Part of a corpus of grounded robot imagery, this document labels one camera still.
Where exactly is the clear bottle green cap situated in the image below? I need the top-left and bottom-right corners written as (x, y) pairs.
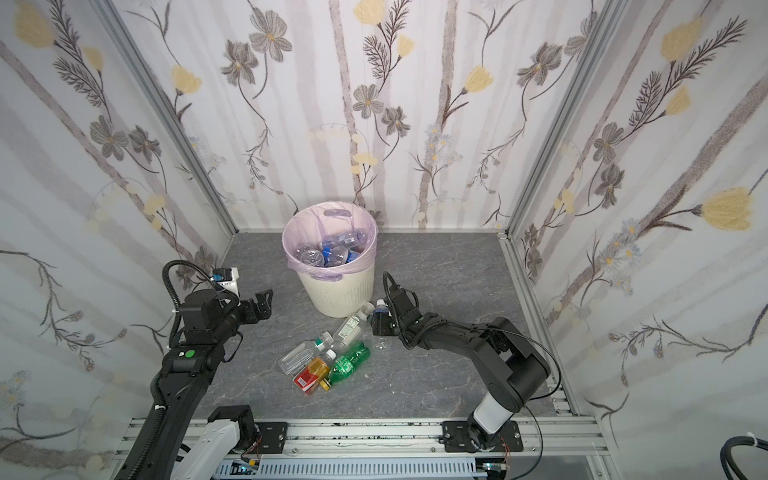
top-left (278, 332), bottom-right (333, 376)

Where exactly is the blue label water bottle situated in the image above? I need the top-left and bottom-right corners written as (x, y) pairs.
top-left (296, 245), bottom-right (325, 268)

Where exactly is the blue label bottle white cap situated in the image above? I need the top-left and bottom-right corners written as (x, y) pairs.
top-left (370, 299), bottom-right (392, 350)

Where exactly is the small blue label bottle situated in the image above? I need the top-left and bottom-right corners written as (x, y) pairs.
top-left (322, 245), bottom-right (349, 268)

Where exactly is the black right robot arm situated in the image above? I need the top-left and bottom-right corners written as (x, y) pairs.
top-left (373, 272), bottom-right (560, 453)

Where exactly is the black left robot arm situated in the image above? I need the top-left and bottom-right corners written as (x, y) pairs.
top-left (115, 260), bottom-right (274, 479)

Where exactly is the cream plastic waste bin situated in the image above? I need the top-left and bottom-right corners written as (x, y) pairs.
top-left (283, 200), bottom-right (379, 318)

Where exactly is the pink bin liner bag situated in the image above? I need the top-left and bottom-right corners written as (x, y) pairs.
top-left (282, 201), bottom-right (378, 282)

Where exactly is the white green label bottle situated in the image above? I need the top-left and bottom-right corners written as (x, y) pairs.
top-left (333, 302), bottom-right (375, 351)

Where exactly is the green bottle lying centre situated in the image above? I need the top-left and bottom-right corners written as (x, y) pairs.
top-left (321, 341), bottom-right (371, 391)

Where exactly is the red yellow drink bottle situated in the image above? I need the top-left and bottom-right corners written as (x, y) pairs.
top-left (293, 350), bottom-right (337, 395)

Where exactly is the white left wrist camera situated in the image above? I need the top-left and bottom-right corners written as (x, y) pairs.
top-left (210, 267), bottom-right (239, 295)

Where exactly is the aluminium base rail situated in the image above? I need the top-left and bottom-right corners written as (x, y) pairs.
top-left (109, 416), bottom-right (622, 479)

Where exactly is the white slotted cable duct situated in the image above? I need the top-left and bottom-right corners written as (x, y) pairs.
top-left (212, 458), bottom-right (487, 479)

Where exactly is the black cable bottom right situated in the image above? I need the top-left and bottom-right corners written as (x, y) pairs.
top-left (719, 433), bottom-right (768, 480)

